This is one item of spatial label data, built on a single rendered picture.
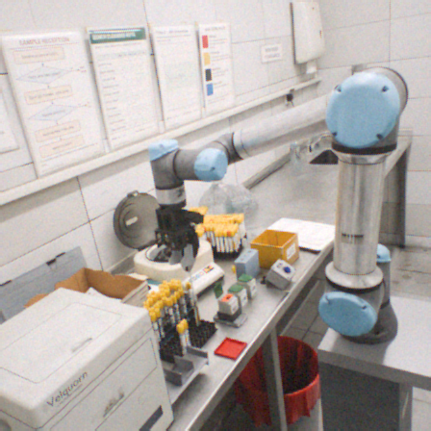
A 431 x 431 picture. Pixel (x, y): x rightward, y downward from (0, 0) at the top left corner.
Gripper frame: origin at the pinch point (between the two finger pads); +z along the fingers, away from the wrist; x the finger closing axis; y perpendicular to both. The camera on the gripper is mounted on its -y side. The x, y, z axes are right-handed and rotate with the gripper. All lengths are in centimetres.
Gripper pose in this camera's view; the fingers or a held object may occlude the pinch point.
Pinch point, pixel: (189, 266)
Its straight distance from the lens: 118.9
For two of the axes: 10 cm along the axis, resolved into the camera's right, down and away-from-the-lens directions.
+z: 1.3, 9.2, 3.7
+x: 8.5, 1.0, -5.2
